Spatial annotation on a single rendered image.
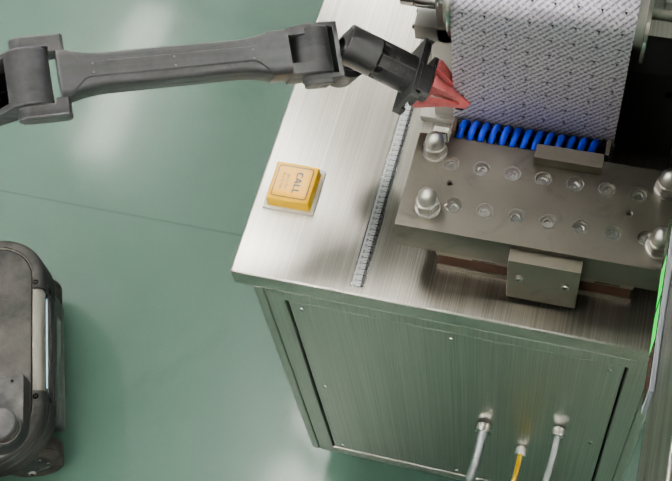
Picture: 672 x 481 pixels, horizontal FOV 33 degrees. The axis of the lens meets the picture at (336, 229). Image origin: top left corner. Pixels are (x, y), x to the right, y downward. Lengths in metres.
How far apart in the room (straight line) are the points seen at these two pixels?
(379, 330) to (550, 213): 0.36
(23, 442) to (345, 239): 0.99
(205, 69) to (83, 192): 1.51
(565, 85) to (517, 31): 0.12
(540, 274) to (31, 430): 1.26
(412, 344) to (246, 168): 1.22
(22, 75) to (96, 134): 1.60
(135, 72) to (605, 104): 0.64
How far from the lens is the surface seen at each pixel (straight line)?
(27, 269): 2.63
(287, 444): 2.57
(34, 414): 2.47
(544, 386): 1.85
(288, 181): 1.77
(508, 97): 1.62
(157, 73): 1.51
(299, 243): 1.73
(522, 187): 1.61
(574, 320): 1.66
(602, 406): 1.88
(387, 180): 1.78
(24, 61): 1.51
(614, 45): 1.50
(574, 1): 1.47
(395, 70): 1.59
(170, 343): 2.72
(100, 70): 1.51
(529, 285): 1.62
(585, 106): 1.61
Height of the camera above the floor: 2.40
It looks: 59 degrees down
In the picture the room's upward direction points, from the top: 12 degrees counter-clockwise
